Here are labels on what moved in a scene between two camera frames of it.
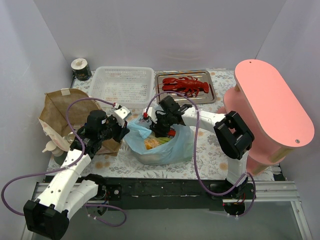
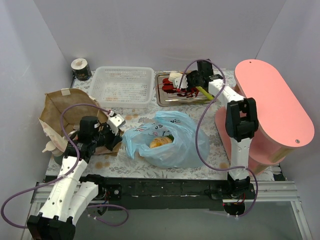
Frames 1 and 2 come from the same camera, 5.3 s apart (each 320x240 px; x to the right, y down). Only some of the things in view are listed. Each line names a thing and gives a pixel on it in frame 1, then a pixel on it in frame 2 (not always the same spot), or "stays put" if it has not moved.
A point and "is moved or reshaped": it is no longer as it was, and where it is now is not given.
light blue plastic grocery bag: (179, 149) is moved or reshaped
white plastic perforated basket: (131, 86) stays put
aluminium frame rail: (275, 191) stays put
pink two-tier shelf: (277, 123) stays put
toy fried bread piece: (151, 143) -> (160, 140)
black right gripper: (158, 124) -> (189, 80)
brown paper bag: (54, 121) stays put
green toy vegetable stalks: (163, 140) -> (209, 96)
